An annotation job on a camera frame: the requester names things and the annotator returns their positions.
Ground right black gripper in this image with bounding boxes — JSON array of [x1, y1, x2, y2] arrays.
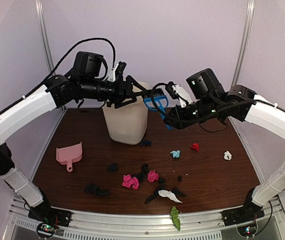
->
[[164, 96, 221, 130]]

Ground pink paper scrap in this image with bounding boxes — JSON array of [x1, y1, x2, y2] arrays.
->
[[147, 170, 159, 183], [122, 174, 140, 190]]

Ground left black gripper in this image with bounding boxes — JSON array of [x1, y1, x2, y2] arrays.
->
[[80, 74, 148, 109]]

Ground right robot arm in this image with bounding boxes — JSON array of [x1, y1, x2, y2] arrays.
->
[[164, 68, 285, 221]]

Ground black paper scrap left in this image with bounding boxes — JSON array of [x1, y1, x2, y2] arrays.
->
[[106, 162, 118, 172]]

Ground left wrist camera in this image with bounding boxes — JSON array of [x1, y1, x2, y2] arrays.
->
[[106, 61, 127, 82]]

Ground black paper scrap front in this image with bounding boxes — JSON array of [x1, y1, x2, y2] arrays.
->
[[144, 177, 187, 205]]

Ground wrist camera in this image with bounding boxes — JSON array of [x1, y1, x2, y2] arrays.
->
[[106, 61, 127, 82], [165, 81, 193, 108]]

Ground cream plastic waste bin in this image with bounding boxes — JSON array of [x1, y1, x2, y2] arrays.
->
[[102, 81, 150, 146]]

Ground dark blue paper scrap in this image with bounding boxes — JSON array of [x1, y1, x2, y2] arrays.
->
[[139, 140, 152, 147]]

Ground pink paper scrap right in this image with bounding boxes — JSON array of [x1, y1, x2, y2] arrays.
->
[[147, 170, 159, 183]]

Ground black paper scrap front-left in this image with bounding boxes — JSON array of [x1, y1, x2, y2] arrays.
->
[[83, 183, 111, 197]]

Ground red paper scrap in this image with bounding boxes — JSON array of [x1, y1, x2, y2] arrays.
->
[[190, 143, 200, 152]]

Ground blue hand brush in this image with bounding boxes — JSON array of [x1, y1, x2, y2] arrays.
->
[[142, 88, 175, 131]]

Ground pink plastic dustpan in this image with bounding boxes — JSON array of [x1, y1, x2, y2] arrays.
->
[[56, 142, 83, 173]]

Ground white paper scrap front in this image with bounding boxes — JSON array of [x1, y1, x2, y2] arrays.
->
[[158, 189, 183, 204]]

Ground aluminium front rail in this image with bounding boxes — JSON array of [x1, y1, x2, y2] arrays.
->
[[0, 197, 285, 240]]

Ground small black paper scrap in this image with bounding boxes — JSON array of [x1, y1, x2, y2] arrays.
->
[[177, 175, 183, 182]]

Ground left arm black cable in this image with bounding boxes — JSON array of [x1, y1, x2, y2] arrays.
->
[[0, 38, 116, 121]]

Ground left frame post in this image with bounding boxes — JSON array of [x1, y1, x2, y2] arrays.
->
[[35, 0, 54, 73]]

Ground pink paper scrap left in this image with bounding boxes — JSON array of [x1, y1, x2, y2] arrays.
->
[[122, 174, 140, 190]]

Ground light blue paper scrap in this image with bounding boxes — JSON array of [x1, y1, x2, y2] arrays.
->
[[170, 150, 181, 159]]

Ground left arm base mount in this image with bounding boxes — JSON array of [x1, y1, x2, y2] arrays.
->
[[28, 189, 72, 227]]

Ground right frame post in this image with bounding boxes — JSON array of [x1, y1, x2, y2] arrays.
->
[[229, 0, 255, 89]]

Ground green paper scrap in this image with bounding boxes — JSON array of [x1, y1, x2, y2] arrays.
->
[[170, 206, 181, 231]]

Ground white paper scrap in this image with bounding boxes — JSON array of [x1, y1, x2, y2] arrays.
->
[[158, 189, 183, 204], [223, 150, 232, 161]]

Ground white paper scrap right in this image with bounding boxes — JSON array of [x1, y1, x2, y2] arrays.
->
[[223, 150, 232, 161]]

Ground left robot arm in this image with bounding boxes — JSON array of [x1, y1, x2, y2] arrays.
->
[[0, 51, 148, 222]]

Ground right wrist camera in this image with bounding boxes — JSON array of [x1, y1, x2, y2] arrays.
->
[[165, 81, 193, 108]]

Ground frame post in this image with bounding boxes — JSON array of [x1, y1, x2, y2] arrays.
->
[[35, 0, 54, 73], [229, 0, 255, 89]]

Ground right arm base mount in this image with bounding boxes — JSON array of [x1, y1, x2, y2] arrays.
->
[[221, 195, 265, 227]]

